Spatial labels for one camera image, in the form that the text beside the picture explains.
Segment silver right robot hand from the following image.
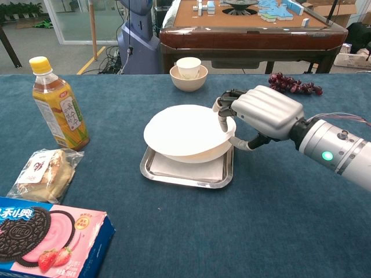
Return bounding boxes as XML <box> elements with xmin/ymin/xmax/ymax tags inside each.
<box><xmin>213</xmin><ymin>85</ymin><xmax>305</xmax><ymax>152</ymax></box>

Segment white round plate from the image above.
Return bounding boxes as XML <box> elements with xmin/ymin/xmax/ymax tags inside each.
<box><xmin>156</xmin><ymin>141</ymin><xmax>235</xmax><ymax>164</ymax></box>
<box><xmin>143</xmin><ymin>104</ymin><xmax>237</xmax><ymax>156</ymax></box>

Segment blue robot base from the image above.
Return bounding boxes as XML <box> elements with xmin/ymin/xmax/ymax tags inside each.
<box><xmin>117</xmin><ymin>0</ymin><xmax>162</xmax><ymax>75</ymax></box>

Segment silver metal tray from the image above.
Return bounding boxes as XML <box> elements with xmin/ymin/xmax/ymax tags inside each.
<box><xmin>140</xmin><ymin>143</ymin><xmax>234</xmax><ymax>190</ymax></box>

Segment red grape bunch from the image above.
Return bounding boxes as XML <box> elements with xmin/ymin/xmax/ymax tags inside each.
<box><xmin>268</xmin><ymin>72</ymin><xmax>323</xmax><ymax>96</ymax></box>

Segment brown mahjong table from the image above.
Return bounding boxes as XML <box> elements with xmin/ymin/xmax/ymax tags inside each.
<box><xmin>159</xmin><ymin>0</ymin><xmax>348</xmax><ymax>75</ymax></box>

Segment beige bowl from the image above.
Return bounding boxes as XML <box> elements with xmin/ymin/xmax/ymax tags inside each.
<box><xmin>169</xmin><ymin>64</ymin><xmax>209</xmax><ymax>93</ymax></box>

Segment white paper cup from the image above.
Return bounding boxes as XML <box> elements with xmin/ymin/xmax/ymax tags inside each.
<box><xmin>176</xmin><ymin>57</ymin><xmax>202</xmax><ymax>81</ymax></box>

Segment white plastic basket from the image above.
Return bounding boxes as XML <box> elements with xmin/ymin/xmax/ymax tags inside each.
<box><xmin>333</xmin><ymin>52</ymin><xmax>371</xmax><ymax>70</ymax></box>

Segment blue mahjong tile pile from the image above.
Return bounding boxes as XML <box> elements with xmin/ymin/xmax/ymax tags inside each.
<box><xmin>257</xmin><ymin>0</ymin><xmax>305</xmax><ymax>23</ymax></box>

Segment white paper napkin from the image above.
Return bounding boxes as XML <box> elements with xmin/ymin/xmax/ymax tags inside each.
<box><xmin>150</xmin><ymin>152</ymin><xmax>224</xmax><ymax>182</ymax></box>

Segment blue tablecloth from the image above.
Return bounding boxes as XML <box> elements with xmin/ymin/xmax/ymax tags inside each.
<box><xmin>0</xmin><ymin>74</ymin><xmax>371</xmax><ymax>278</ymax></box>

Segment black mahjong table dial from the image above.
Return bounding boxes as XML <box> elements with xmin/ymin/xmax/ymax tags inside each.
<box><xmin>221</xmin><ymin>0</ymin><xmax>260</xmax><ymax>15</ymax></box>

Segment black bag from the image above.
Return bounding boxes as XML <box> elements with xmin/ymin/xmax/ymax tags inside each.
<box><xmin>346</xmin><ymin>22</ymin><xmax>371</xmax><ymax>54</ymax></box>

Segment small mahjong tile cluster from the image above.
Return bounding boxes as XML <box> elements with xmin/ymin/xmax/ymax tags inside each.
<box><xmin>193</xmin><ymin>0</ymin><xmax>217</xmax><ymax>16</ymax></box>

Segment cardboard box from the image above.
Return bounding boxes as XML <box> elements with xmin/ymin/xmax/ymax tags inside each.
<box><xmin>301</xmin><ymin>0</ymin><xmax>358</xmax><ymax>28</ymax></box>

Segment wooden pole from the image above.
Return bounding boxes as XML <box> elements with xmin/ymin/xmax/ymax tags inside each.
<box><xmin>88</xmin><ymin>0</ymin><xmax>99</xmax><ymax>61</ymax></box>

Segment yellow capped tea bottle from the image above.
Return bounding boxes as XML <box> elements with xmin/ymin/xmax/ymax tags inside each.
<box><xmin>28</xmin><ymin>56</ymin><xmax>90</xmax><ymax>151</ymax></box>

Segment plastic wrapped sandwich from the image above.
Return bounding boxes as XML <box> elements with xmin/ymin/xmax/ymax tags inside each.
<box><xmin>6</xmin><ymin>148</ymin><xmax>85</xmax><ymax>205</ymax></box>

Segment white framed glass partition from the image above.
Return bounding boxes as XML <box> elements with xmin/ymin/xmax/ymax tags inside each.
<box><xmin>43</xmin><ymin>0</ymin><xmax>122</xmax><ymax>46</ymax></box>

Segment green floor object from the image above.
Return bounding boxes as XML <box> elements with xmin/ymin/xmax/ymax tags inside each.
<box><xmin>32</xmin><ymin>19</ymin><xmax>54</xmax><ymax>30</ymax></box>

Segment strawberry Oreo cookie box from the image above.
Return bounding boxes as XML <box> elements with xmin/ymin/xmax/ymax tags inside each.
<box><xmin>0</xmin><ymin>196</ymin><xmax>116</xmax><ymax>278</ymax></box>

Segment black table leg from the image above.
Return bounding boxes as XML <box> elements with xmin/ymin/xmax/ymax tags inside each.
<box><xmin>0</xmin><ymin>24</ymin><xmax>23</xmax><ymax>69</ymax></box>

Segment green potted plants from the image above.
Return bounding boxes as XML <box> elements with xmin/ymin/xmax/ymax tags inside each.
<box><xmin>0</xmin><ymin>1</ymin><xmax>43</xmax><ymax>21</ymax></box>

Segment black floor cables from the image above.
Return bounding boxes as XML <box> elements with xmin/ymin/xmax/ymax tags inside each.
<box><xmin>98</xmin><ymin>45</ymin><xmax>128</xmax><ymax>75</ymax></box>

